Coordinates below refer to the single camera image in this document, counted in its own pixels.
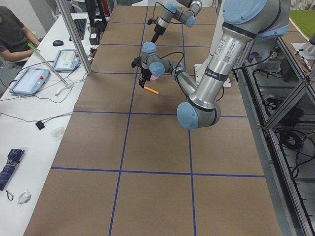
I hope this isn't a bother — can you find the black keyboard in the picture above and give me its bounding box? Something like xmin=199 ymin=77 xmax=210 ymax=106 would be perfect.
xmin=73 ymin=18 xmax=87 ymax=40

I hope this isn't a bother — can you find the aluminium frame post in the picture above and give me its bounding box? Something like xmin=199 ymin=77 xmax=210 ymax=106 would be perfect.
xmin=56 ymin=0 xmax=92 ymax=75

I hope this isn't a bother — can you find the orange marker pen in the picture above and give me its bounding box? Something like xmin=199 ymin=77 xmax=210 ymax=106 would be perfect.
xmin=144 ymin=86 xmax=159 ymax=94

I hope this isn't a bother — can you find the black computer mouse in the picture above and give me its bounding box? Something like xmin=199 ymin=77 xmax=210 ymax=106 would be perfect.
xmin=52 ymin=40 xmax=64 ymax=47

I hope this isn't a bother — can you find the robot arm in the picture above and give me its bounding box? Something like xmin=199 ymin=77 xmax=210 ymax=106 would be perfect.
xmin=131 ymin=0 xmax=290 ymax=130
xmin=147 ymin=0 xmax=202 ymax=43

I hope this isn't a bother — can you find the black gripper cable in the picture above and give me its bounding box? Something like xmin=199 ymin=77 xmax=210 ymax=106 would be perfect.
xmin=159 ymin=51 xmax=185 ymax=72

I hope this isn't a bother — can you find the small brown box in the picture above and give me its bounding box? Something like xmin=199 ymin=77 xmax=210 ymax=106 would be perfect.
xmin=89 ymin=27 xmax=100 ymax=45

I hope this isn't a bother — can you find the folded blue umbrella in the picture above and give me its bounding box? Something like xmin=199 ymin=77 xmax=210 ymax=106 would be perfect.
xmin=0 ymin=149 xmax=25 ymax=201

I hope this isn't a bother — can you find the thin metal rod stand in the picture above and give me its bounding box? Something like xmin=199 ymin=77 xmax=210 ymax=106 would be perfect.
xmin=28 ymin=43 xmax=74 ymax=96

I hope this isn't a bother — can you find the teach pendant far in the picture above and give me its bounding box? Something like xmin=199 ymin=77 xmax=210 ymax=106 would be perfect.
xmin=53 ymin=50 xmax=81 ymax=72

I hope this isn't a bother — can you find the seated person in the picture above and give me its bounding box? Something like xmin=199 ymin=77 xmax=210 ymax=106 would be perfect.
xmin=0 ymin=6 xmax=40 ymax=66

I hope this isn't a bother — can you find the teach pendant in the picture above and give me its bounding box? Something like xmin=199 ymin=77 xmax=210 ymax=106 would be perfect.
xmin=53 ymin=50 xmax=81 ymax=72
xmin=9 ymin=68 xmax=50 ymax=95

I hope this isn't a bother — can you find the small black puck device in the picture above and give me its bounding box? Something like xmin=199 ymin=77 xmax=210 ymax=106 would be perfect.
xmin=35 ymin=120 xmax=45 ymax=130

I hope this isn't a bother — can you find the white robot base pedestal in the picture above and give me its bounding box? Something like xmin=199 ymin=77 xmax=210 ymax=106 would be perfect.
xmin=194 ymin=0 xmax=237 ymax=87

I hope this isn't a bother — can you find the clear round object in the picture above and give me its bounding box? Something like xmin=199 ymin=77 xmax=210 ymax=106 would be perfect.
xmin=17 ymin=191 xmax=32 ymax=205

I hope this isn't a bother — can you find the clear plastic cup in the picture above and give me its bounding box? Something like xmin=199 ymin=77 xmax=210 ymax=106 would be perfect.
xmin=51 ymin=126 xmax=65 ymax=142

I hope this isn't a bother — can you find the teach pendant near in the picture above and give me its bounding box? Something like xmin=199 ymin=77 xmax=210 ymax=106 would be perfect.
xmin=9 ymin=68 xmax=50 ymax=95

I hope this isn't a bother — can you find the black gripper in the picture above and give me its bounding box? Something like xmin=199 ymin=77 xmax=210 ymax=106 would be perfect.
xmin=138 ymin=68 xmax=151 ymax=88
xmin=151 ymin=25 xmax=165 ymax=43

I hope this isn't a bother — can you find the aluminium side frame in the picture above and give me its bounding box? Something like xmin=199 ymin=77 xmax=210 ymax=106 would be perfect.
xmin=246 ymin=14 xmax=315 ymax=236

